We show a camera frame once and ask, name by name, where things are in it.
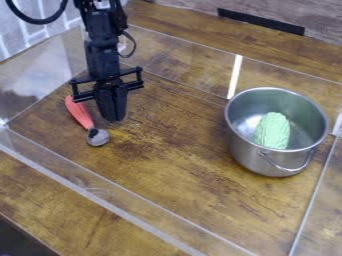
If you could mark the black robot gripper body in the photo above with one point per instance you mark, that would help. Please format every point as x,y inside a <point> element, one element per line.
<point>107,81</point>

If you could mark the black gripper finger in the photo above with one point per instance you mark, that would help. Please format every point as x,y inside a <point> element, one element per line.
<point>120,100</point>
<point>105,105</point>

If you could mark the orange handled metal spoon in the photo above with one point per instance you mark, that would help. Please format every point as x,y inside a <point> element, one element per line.
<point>97,136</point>

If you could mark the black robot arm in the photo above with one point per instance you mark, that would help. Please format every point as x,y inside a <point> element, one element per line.
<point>105,24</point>

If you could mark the green knitted toy vegetable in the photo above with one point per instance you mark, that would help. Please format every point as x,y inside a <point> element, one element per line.
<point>272,131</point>

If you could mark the stainless steel pot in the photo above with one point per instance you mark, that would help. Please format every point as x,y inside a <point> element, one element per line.
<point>308,127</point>

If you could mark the black strip on table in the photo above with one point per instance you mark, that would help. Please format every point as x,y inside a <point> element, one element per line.
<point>259,21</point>

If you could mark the clear acrylic barrier wall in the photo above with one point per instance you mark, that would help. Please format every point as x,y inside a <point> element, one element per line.
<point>160,192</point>

